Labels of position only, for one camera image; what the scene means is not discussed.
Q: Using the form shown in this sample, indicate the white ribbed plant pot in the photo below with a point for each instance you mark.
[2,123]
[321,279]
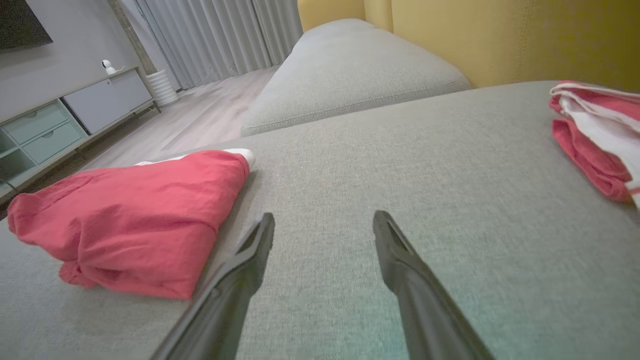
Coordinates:
[162,89]

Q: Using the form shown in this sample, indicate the black wall television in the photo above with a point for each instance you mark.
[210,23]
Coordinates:
[20,22]

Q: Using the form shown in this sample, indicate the red garment wide white bands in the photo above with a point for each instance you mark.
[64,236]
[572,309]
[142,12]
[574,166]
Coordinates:
[595,160]

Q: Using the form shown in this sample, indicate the white mint TV cabinet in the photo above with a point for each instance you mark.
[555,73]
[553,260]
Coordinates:
[110,97]

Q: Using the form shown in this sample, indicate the large grey sofa seat cushion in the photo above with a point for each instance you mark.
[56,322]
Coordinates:
[400,165]

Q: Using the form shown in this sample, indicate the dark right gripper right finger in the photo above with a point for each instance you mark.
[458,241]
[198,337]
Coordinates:
[425,310]

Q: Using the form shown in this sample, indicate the small grey sofa seat cushion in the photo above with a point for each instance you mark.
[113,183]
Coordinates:
[350,70]

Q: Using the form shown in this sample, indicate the red garment thin white stripes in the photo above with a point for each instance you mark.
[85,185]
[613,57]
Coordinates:
[140,215]

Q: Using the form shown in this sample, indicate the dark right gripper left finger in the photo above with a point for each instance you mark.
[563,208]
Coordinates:
[230,300]

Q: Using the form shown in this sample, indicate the small white security camera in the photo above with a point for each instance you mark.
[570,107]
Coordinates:
[108,66]

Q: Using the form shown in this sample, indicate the grey pleated curtain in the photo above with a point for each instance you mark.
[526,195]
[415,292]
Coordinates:
[215,35]

